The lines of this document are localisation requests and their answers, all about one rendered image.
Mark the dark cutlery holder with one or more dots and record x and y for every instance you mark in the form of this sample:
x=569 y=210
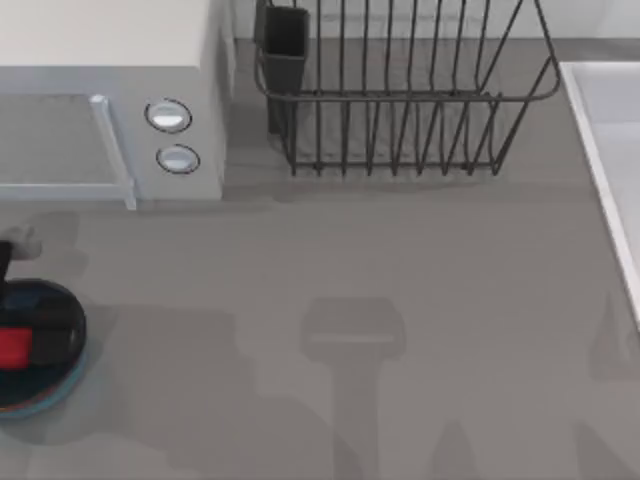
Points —
x=284 y=45

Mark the white sink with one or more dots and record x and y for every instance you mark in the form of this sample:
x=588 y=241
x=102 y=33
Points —
x=612 y=130

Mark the pale microwave oven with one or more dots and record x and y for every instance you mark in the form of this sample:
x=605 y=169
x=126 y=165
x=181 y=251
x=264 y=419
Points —
x=100 y=45

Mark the large round microwave knob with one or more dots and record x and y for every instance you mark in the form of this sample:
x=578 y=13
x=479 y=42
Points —
x=168 y=116

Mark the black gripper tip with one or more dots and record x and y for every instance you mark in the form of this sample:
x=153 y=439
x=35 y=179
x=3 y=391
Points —
x=4 y=260

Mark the red and black block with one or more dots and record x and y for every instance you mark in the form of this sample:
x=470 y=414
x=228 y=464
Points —
x=15 y=347

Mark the grey microwave door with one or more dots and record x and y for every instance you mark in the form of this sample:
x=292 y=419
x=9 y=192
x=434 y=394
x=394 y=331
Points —
x=45 y=140

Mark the small round microwave knob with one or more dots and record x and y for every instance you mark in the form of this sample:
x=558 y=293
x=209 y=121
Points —
x=178 y=159

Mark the black and blue bowl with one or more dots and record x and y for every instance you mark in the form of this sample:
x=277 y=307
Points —
x=45 y=300

